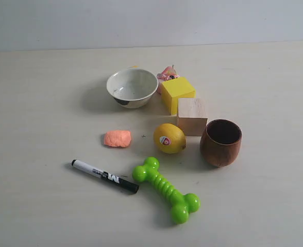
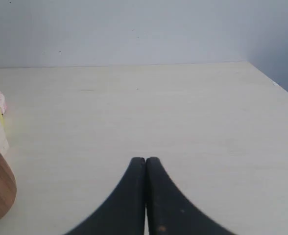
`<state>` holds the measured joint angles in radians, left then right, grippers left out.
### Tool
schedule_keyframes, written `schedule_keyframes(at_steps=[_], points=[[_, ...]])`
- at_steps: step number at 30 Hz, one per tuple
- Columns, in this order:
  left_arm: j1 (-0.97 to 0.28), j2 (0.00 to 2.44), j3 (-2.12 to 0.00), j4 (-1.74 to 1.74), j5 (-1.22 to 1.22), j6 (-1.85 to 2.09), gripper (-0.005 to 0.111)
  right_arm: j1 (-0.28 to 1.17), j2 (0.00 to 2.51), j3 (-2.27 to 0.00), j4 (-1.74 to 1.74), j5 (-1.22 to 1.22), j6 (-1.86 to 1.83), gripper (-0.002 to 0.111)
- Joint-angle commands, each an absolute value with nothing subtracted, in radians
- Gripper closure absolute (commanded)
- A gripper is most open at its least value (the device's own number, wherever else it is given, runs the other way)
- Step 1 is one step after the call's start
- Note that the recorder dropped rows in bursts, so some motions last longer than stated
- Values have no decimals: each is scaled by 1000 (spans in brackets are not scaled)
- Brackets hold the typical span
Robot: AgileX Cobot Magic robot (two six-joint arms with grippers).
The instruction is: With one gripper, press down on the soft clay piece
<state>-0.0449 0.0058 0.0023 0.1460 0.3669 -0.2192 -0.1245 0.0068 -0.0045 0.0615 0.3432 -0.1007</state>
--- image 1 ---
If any light wooden cube block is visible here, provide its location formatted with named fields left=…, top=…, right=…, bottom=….
left=177, top=98, right=208, bottom=136

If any green rubber bone toy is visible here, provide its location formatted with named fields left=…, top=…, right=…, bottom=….
left=132, top=156, right=200, bottom=224

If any orange soft putty lump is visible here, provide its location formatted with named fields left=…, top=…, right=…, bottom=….
left=104, top=130, right=132, bottom=148

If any yellow cube block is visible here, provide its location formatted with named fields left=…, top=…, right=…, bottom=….
left=161, top=77, right=196, bottom=115

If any brown wooden cup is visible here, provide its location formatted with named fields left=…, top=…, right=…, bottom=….
left=199, top=119, right=242, bottom=167

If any yellow lemon with sticker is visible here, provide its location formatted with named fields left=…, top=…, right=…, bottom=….
left=153, top=123, right=186, bottom=154

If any white ceramic bowl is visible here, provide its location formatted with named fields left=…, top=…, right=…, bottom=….
left=106, top=68, right=159, bottom=109

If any black white marker pen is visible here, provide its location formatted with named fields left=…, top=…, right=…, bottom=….
left=71, top=160, right=139, bottom=193

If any pink small toy figure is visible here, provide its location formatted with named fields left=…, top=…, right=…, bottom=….
left=157, top=65, right=179, bottom=95

